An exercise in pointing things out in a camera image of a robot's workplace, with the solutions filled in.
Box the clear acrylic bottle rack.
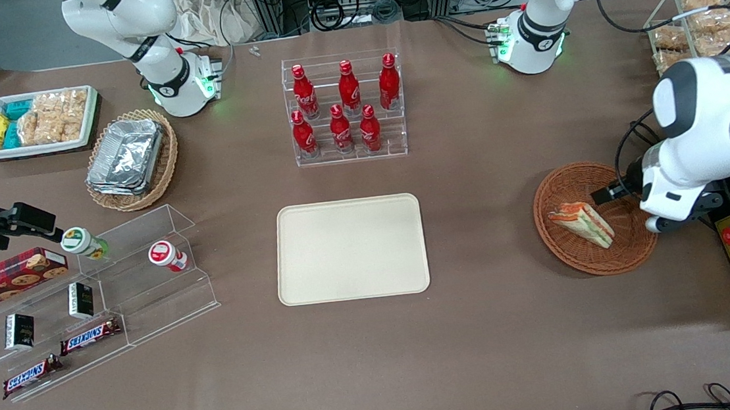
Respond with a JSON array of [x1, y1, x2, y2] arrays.
[[279, 47, 410, 168]]

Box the white wire rack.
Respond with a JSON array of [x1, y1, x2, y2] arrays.
[[640, 0, 730, 78]]

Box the beige cloth bag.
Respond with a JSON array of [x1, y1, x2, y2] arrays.
[[170, 0, 263, 51]]

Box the light wicker basket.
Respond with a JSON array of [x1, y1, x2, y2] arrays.
[[79, 105, 185, 216]]

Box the green lid small bottle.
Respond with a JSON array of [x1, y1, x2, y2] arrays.
[[59, 224, 110, 264]]

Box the clear acrylic stepped shelf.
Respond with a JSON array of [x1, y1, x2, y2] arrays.
[[0, 200, 228, 405]]

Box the triangular sandwich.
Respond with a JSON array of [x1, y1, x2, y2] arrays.
[[546, 198, 617, 255]]

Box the red cola bottle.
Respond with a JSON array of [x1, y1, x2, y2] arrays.
[[335, 59, 363, 117], [357, 103, 384, 155], [328, 103, 356, 155], [290, 63, 321, 121], [290, 109, 321, 160], [376, 52, 404, 113]]

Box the stack of foil trays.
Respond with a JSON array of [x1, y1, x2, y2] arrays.
[[81, 116, 170, 201]]

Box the red lid small bottle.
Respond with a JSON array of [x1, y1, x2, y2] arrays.
[[146, 238, 190, 276]]

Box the red cookie box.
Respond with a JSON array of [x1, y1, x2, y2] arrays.
[[0, 244, 73, 314]]

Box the white snack bin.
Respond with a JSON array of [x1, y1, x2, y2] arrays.
[[0, 84, 104, 161]]

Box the black appliance power cable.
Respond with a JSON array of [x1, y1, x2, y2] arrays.
[[628, 115, 663, 147]]

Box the small black box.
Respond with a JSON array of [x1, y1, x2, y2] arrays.
[[66, 280, 96, 321], [3, 311, 38, 351]]

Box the beige plastic tray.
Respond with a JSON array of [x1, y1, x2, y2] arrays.
[[271, 192, 433, 307]]

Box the teal snack packet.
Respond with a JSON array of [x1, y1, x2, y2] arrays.
[[3, 98, 36, 122], [1, 121, 24, 151]]

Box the brown wicker basket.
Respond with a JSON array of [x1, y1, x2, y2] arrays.
[[529, 155, 664, 282]]

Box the coiled black cables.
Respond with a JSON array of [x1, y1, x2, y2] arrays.
[[309, 0, 404, 33]]

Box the Snickers chocolate bar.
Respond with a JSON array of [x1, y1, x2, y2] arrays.
[[0, 353, 66, 400], [57, 317, 124, 357]]

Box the aluminium frame post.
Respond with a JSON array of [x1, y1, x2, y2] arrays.
[[246, 0, 289, 41]]

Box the rice cracker packs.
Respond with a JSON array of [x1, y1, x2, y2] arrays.
[[14, 88, 93, 148]]

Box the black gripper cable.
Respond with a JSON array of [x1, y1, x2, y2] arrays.
[[609, 108, 663, 194]]

